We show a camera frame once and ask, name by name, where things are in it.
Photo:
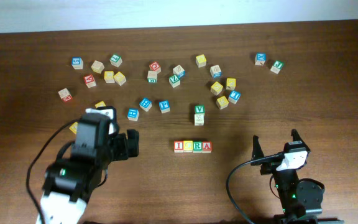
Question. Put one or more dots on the blue F block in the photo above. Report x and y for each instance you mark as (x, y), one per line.
(145, 104)

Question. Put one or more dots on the wood block red side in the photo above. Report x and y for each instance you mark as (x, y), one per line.
(65, 95)

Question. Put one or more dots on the yellow C block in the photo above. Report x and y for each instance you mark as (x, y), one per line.
(188, 146)

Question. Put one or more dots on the green J block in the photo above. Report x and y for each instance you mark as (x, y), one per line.
(277, 66)

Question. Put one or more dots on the plain wooden block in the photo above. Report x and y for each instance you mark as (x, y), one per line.
(97, 67)

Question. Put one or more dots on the blue E block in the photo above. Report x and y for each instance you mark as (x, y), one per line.
(133, 114)

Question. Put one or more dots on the yellow block upper right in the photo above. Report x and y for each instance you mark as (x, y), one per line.
(230, 83)

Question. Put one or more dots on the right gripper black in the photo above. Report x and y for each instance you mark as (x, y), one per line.
(258, 151)

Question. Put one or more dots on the yellow block lower left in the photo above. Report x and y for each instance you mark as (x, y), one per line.
(73, 127)

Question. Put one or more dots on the blue P block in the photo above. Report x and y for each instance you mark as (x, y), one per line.
(164, 106)

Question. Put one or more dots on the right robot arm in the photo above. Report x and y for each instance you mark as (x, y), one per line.
(300, 198)

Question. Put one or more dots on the blue block far left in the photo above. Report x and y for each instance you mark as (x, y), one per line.
(77, 63)

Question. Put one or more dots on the blue T block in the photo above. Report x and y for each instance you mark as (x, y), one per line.
(234, 96)

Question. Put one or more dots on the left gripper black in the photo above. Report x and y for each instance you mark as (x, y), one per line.
(124, 150)

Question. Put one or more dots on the wood block green side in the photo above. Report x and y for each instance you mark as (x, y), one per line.
(152, 76)

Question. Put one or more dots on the yellow block left pair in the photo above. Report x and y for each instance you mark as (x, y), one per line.
(109, 76)

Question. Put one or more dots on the red I block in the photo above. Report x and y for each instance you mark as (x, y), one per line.
(178, 147)

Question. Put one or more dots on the green V block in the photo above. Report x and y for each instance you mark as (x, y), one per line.
(199, 115)

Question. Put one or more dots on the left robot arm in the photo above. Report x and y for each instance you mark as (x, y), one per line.
(81, 166)

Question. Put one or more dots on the green Z block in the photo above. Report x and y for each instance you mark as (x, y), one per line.
(174, 80)

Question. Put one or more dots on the green L block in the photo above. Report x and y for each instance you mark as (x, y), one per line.
(116, 60)

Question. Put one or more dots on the yellow block top centre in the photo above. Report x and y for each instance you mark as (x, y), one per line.
(201, 60)

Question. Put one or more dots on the yellow block lower right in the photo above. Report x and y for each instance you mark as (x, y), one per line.
(222, 102)

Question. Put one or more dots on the yellow block right pair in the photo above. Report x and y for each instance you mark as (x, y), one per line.
(119, 78)

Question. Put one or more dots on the wood block blue front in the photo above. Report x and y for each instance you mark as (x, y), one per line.
(215, 71)

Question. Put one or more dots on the red A block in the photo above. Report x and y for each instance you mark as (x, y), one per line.
(207, 147)

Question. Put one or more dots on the red G block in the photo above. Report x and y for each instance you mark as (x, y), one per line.
(155, 67)

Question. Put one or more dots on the green R block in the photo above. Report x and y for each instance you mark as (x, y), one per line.
(197, 147)

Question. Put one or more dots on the yellow block centre right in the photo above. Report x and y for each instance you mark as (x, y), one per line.
(216, 88)

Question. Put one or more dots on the wood block blue side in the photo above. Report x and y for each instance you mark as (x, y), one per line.
(179, 71)

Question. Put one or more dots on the blue X block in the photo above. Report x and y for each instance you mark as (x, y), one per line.
(260, 59)

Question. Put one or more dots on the yellow block mid left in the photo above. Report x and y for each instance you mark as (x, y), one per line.
(100, 104)

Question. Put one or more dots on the red K block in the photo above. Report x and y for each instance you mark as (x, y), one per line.
(89, 81)

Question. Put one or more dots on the yellow block pair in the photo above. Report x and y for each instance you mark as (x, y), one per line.
(119, 78)
(109, 76)

